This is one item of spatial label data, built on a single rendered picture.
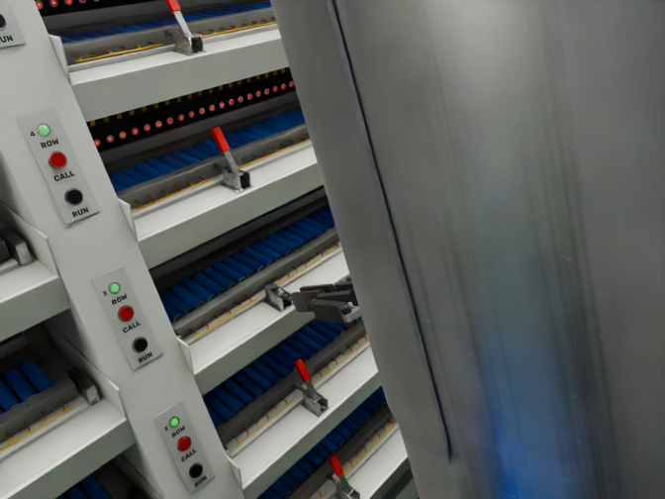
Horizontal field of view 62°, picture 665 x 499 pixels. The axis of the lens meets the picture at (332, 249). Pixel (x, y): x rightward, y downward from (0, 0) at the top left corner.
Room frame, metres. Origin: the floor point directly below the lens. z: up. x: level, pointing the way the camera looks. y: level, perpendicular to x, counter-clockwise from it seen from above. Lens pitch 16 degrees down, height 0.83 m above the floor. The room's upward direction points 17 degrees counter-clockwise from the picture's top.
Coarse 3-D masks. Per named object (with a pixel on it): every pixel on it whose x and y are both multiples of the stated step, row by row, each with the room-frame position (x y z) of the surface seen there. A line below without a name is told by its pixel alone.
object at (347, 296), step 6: (318, 294) 0.69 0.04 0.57; (324, 294) 0.69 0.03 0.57; (330, 294) 0.68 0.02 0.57; (336, 294) 0.66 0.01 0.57; (342, 294) 0.65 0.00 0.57; (348, 294) 0.64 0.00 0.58; (354, 294) 0.64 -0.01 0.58; (330, 300) 0.67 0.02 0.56; (336, 300) 0.66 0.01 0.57; (342, 300) 0.65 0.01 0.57; (348, 300) 0.65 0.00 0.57; (354, 300) 0.64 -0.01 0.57
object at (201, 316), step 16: (320, 240) 0.93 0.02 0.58; (336, 240) 0.95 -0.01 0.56; (288, 256) 0.88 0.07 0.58; (304, 256) 0.89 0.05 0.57; (256, 272) 0.84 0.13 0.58; (272, 272) 0.84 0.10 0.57; (288, 272) 0.87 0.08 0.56; (240, 288) 0.80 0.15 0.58; (256, 288) 0.82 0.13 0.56; (208, 304) 0.77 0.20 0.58; (224, 304) 0.78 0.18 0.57; (176, 320) 0.74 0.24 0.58; (192, 320) 0.74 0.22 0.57; (208, 320) 0.76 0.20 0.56
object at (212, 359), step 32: (320, 192) 1.08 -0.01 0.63; (256, 224) 0.97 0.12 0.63; (192, 256) 0.88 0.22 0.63; (320, 256) 0.92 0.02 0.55; (288, 288) 0.84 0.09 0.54; (256, 320) 0.76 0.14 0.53; (288, 320) 0.78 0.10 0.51; (192, 352) 0.71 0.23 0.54; (224, 352) 0.70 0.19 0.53; (256, 352) 0.74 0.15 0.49
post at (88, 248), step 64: (0, 64) 0.63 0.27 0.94; (0, 128) 0.61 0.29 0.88; (64, 128) 0.65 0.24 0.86; (0, 192) 0.66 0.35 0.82; (64, 256) 0.61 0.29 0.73; (128, 256) 0.65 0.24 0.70; (64, 320) 0.66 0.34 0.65; (128, 384) 0.61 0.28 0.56; (192, 384) 0.66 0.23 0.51; (128, 448) 0.65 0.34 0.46
